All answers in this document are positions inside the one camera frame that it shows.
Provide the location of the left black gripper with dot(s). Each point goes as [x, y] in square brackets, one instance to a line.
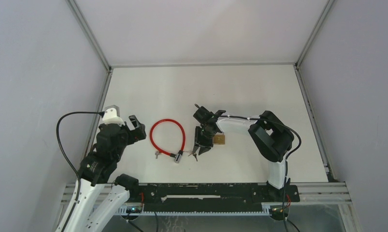
[138, 133]

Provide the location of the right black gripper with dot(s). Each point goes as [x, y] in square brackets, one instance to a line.
[206, 145]

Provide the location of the padlock keys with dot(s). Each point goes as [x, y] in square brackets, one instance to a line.
[193, 155]

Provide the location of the brass padlock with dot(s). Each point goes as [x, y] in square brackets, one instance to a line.
[219, 139]

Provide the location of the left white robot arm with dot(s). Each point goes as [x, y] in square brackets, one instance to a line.
[94, 172]

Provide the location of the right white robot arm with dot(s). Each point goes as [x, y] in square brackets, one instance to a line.
[271, 137]

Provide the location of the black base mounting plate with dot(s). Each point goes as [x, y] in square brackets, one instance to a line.
[211, 196]

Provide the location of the red cable bike lock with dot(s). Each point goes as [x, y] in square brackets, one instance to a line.
[168, 136]

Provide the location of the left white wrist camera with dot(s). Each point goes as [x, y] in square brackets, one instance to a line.
[111, 115]

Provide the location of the white slotted cable duct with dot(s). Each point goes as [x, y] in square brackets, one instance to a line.
[261, 210]

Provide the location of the aluminium frame rails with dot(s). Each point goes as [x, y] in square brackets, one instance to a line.
[312, 193]

